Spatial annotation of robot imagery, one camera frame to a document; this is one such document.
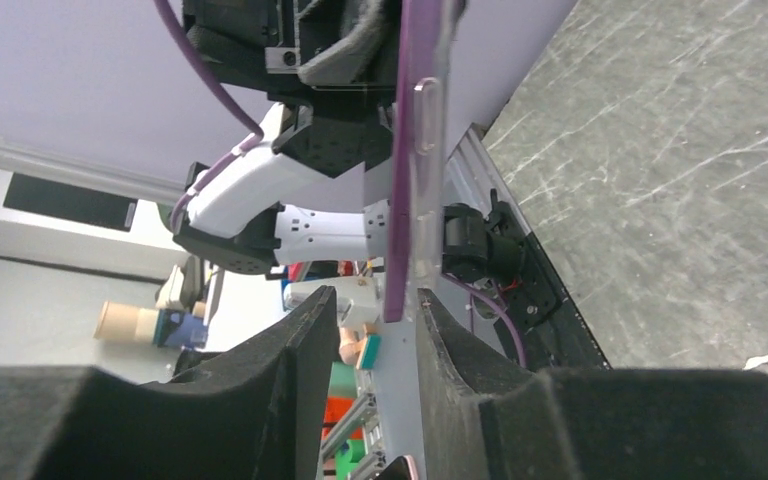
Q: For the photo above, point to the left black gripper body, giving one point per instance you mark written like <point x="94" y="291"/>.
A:
<point x="233" y="36"/>

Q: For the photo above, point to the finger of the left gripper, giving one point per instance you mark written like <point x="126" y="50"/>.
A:
<point x="341" y="41"/>

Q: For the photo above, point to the dark purple phone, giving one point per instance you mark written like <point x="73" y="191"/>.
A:
<point x="398" y="253"/>

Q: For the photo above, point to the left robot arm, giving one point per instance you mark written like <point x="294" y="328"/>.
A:
<point x="236" y="213"/>

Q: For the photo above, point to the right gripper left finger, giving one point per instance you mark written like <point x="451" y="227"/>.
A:
<point x="253" y="412"/>

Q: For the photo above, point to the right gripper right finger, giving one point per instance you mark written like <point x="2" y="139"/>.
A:
<point x="483" y="417"/>

